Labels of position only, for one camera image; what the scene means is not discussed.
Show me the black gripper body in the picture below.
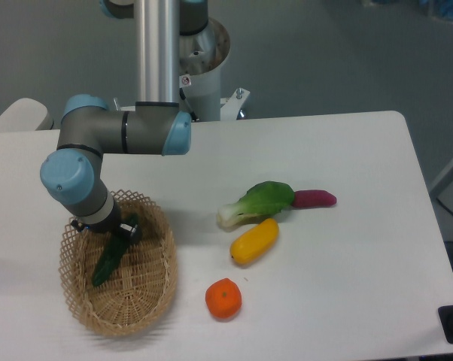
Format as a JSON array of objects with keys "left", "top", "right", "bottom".
[{"left": 70, "top": 205, "right": 121, "bottom": 234}]

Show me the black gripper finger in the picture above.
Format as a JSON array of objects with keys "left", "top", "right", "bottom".
[{"left": 114, "top": 223, "right": 142, "bottom": 244}]

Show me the green cucumber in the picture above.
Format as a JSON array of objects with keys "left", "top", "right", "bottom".
[{"left": 92, "top": 213, "right": 139, "bottom": 287}]

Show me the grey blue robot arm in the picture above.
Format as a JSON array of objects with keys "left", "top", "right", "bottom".
[{"left": 40, "top": 1, "right": 208, "bottom": 241}]

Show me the woven wicker basket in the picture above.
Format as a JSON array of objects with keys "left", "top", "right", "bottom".
[{"left": 59, "top": 190, "right": 178, "bottom": 336}]

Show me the orange tangerine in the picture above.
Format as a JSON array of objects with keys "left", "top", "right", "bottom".
[{"left": 205, "top": 278, "right": 242, "bottom": 320}]

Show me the yellow mango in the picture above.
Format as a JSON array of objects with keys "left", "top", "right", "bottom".
[{"left": 230, "top": 218, "right": 279, "bottom": 265}]

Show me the white chair armrest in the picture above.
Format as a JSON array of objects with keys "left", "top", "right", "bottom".
[{"left": 0, "top": 98, "right": 54, "bottom": 133}]

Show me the green bok choy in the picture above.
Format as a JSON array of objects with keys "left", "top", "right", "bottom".
[{"left": 217, "top": 180, "right": 294, "bottom": 228}]

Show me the purple sweet potato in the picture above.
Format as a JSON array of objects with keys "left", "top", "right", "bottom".
[{"left": 291, "top": 190, "right": 337, "bottom": 208}]

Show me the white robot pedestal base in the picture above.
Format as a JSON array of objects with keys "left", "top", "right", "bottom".
[{"left": 112, "top": 17, "right": 251, "bottom": 123}]

